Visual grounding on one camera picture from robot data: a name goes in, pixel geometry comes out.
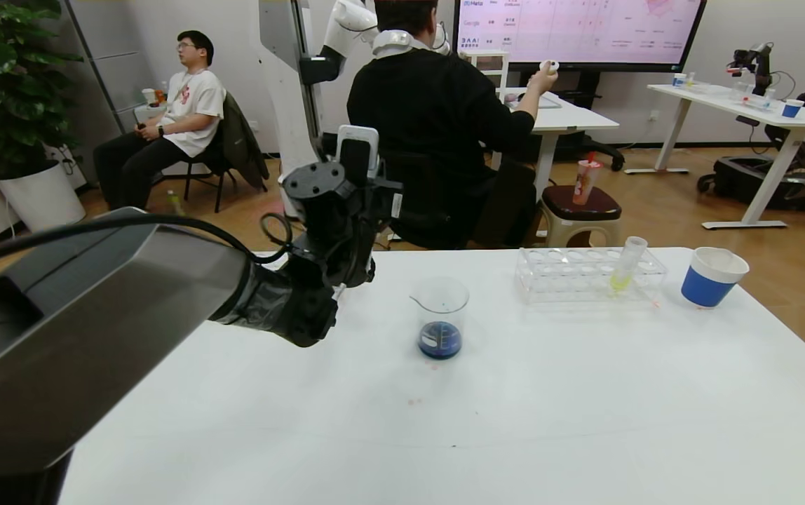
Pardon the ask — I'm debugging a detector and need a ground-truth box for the clear glass beaker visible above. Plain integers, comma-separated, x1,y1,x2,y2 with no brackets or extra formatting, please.
411,276,471,361

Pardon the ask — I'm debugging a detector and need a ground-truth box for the white humanoid robot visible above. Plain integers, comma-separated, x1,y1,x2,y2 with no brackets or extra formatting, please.
257,0,381,211

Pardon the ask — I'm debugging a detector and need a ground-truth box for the white neck massager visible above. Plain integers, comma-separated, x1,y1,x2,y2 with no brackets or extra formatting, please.
372,29,414,58

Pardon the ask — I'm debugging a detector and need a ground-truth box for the person in black sweater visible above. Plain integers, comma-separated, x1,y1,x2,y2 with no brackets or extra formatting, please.
346,0,559,250

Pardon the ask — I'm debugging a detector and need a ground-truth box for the white desktop drawer box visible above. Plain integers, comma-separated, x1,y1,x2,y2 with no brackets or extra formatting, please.
469,50,510,92

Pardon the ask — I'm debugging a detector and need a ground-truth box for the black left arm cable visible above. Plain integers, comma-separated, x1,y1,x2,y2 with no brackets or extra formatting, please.
0,213,298,276

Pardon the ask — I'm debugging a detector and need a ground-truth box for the large display screen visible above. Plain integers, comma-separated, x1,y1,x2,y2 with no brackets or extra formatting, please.
455,0,708,73

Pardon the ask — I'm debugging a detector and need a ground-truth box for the drink cup with red straw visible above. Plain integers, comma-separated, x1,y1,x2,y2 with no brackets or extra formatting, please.
572,153,603,206

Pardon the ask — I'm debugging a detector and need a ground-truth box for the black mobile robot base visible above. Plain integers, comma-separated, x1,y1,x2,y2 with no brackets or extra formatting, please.
697,156,805,213

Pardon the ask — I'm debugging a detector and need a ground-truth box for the clear acrylic test tube rack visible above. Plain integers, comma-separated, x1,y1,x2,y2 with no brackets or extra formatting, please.
515,245,668,305

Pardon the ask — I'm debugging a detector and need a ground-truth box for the olive green jacket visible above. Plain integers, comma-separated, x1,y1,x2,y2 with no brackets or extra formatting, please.
220,91,268,190

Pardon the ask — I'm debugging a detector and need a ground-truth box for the black metal chair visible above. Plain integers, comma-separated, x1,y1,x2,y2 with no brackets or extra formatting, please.
182,151,238,213

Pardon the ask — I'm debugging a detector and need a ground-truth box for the person in white t-shirt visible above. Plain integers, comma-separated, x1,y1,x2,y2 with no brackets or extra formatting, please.
93,30,228,211

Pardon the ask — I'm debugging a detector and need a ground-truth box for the yellow pigment test tube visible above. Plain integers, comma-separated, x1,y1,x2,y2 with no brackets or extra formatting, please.
609,236,649,292

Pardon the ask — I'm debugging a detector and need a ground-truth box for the black office chair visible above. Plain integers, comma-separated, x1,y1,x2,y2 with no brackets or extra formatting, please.
374,151,536,251

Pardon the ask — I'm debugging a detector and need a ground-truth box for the brown cushioned stool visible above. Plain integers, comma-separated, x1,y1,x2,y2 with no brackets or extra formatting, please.
538,184,622,248

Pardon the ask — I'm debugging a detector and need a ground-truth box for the white desk with T-legs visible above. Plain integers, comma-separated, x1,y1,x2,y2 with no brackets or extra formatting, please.
623,83,805,231

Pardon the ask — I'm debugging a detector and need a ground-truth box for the blue white paper cup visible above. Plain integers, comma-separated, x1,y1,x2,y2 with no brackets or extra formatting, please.
681,247,750,309

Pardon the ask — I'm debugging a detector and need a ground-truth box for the white rectangular desk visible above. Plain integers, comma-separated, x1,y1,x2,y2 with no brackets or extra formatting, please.
501,87,619,191

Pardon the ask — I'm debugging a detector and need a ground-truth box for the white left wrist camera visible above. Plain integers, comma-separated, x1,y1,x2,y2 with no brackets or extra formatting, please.
336,125,381,189

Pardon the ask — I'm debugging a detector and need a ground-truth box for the tall grey cabinet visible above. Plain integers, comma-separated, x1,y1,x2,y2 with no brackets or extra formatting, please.
66,0,165,184

